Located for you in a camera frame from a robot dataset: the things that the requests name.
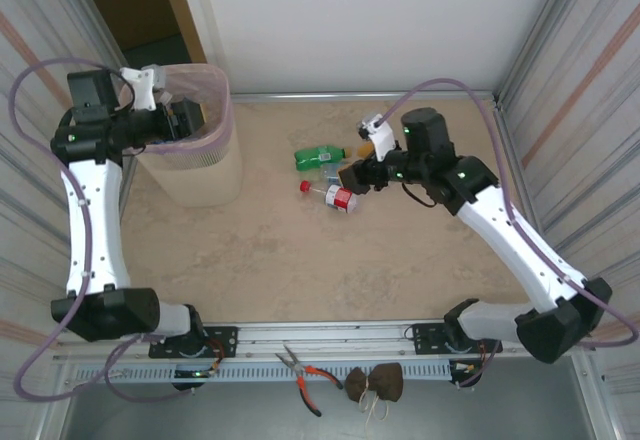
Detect frosted soda water bottle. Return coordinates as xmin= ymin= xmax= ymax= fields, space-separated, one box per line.
xmin=319 ymin=162 xmax=352 ymax=185

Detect beige ribbed plastic waste bin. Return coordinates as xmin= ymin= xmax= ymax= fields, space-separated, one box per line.
xmin=119 ymin=62 xmax=245 ymax=209

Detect red white label bottle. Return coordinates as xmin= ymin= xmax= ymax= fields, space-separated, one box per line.
xmin=298 ymin=181 xmax=360 ymax=215

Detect green bottle with barcode label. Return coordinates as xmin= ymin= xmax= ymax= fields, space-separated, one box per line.
xmin=293 ymin=144 xmax=354 ymax=173

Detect brown cloth pouches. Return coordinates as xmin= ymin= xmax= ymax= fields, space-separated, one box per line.
xmin=343 ymin=362 xmax=405 ymax=404

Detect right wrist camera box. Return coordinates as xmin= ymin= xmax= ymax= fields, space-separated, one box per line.
xmin=356 ymin=111 xmax=398 ymax=163

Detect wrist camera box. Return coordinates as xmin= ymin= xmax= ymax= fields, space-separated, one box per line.
xmin=356 ymin=111 xmax=398 ymax=163
xmin=118 ymin=63 xmax=170 ymax=112

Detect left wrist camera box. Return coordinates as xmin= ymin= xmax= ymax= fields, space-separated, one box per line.
xmin=118 ymin=63 xmax=170 ymax=112

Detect aluminium table edge rail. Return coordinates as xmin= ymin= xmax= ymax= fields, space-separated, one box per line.
xmin=231 ymin=90 xmax=501 ymax=107

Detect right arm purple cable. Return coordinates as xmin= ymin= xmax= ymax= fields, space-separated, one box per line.
xmin=379 ymin=77 xmax=640 ymax=390

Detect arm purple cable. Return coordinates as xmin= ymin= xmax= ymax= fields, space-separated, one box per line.
xmin=8 ymin=57 xmax=196 ymax=404
xmin=379 ymin=77 xmax=640 ymax=390

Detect wooden door frame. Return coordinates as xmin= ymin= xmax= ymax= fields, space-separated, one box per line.
xmin=152 ymin=0 xmax=209 ymax=67

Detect long aluminium mounting rail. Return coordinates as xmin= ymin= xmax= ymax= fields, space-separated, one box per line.
xmin=52 ymin=315 xmax=599 ymax=364

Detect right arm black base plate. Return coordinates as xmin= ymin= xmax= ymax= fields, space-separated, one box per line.
xmin=411 ymin=320 xmax=504 ymax=357

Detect orange handled pliers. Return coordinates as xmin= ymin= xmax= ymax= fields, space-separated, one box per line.
xmin=273 ymin=343 xmax=346 ymax=418

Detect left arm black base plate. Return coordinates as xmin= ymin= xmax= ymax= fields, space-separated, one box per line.
xmin=148 ymin=325 xmax=239 ymax=360

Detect tan string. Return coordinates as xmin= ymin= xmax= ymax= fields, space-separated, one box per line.
xmin=359 ymin=389 xmax=392 ymax=429

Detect slotted grey cable duct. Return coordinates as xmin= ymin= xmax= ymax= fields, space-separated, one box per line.
xmin=67 ymin=361 xmax=484 ymax=384

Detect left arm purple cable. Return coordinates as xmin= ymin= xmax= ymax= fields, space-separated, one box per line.
xmin=8 ymin=57 xmax=196 ymax=404

